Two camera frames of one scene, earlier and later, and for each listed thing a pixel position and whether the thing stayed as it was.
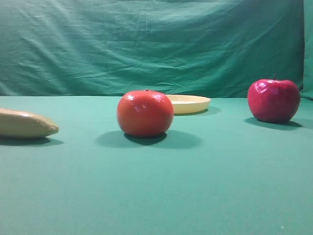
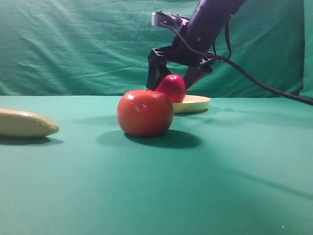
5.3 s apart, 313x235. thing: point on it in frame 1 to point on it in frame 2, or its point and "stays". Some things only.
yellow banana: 17,124 stays
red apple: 274,101 to 174,86
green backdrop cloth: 216,48 stays
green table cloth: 219,172 stays
